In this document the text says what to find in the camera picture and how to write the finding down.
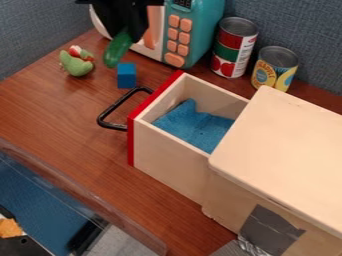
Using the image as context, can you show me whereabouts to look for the blue block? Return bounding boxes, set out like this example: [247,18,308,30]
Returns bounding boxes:
[116,62,139,90]

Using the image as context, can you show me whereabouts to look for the yellow can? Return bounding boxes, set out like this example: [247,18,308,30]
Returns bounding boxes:
[249,45,301,94]

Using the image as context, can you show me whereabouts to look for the teal toy microwave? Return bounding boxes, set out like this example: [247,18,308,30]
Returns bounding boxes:
[88,0,228,70]

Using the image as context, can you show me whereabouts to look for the green toy cucumber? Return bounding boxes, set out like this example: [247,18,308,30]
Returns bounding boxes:
[101,29,135,69]

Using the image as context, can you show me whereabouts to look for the red and green can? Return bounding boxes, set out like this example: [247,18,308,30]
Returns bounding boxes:
[208,16,261,80]

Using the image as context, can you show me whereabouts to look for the green plush toy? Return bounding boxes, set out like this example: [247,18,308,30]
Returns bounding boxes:
[57,44,97,78]

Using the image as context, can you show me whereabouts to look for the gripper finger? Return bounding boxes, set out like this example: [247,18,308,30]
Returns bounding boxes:
[126,7,151,43]
[94,13,131,40]

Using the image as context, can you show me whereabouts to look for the drawer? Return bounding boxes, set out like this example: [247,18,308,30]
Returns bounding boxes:
[96,69,252,205]

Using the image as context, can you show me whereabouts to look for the cabinet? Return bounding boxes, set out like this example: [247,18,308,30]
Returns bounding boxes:
[200,85,342,256]

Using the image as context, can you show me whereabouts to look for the blue cloth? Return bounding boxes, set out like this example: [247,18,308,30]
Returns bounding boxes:
[150,97,237,155]

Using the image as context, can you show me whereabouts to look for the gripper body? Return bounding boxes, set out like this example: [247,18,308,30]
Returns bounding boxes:
[73,0,166,16]

